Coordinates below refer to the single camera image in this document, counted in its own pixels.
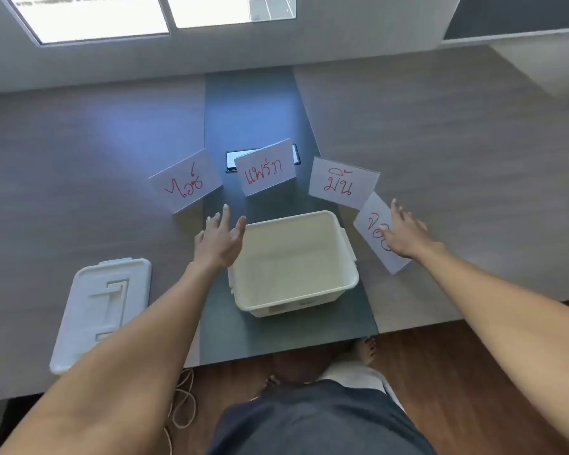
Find person's left hand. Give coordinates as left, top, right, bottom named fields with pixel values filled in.
left=194, top=203, right=248, bottom=280

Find person's right hand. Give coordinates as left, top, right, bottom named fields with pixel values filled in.
left=378, top=199, right=449, bottom=261

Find person's right forearm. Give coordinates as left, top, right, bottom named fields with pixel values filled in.
left=415, top=242, right=569, bottom=409

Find person's left forearm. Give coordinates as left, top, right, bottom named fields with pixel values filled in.
left=0, top=261, right=228, bottom=455

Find name card with long word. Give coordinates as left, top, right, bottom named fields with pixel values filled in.
left=234, top=139, right=298, bottom=198

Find white plastic storage bin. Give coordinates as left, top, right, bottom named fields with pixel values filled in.
left=228, top=210, right=360, bottom=318

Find name card with slanted stroke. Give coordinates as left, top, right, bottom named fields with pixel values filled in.
left=147, top=148, right=224, bottom=215

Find black smartphone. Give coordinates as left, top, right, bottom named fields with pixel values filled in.
left=225, top=144, right=301, bottom=174

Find name card with short word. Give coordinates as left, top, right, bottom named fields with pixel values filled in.
left=308, top=155, right=381, bottom=210

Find name card with round letters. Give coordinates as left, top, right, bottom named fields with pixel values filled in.
left=352, top=191, right=413, bottom=275

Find person's left foot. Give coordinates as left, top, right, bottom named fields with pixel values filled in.
left=258, top=373, right=285, bottom=399

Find person's foot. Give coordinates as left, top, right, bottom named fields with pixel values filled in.
left=258, top=373, right=285, bottom=399
left=357, top=336, right=378, bottom=368

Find white plastic bin lid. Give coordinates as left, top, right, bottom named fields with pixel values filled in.
left=49, top=258, right=152, bottom=376

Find person's right foot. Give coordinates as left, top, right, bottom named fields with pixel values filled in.
left=357, top=336, right=378, bottom=368

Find white trousers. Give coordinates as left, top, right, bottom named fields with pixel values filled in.
left=319, top=351, right=405, bottom=415

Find grey shirt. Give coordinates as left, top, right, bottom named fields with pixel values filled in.
left=208, top=378, right=438, bottom=455

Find dark window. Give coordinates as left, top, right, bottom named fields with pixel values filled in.
left=442, top=0, right=569, bottom=44

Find white cable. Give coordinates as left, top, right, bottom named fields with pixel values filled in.
left=163, top=367, right=198, bottom=455

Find bright window with white frame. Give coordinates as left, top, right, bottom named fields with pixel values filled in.
left=0, top=0, right=298, bottom=47

